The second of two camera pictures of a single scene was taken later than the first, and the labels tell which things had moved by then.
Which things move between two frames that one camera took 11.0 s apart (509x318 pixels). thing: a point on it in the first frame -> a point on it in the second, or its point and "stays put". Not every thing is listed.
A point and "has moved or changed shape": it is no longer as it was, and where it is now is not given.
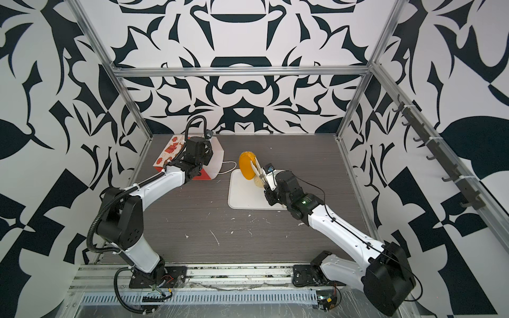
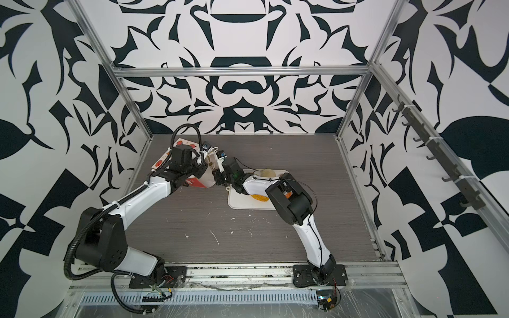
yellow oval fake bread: (246, 167) -> (260, 197)
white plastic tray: (243, 194) stays put
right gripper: (272, 199) -> (218, 176)
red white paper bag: (175, 146) has moved or changed shape
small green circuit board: (326, 299) stays put
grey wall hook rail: (468, 185) stays put
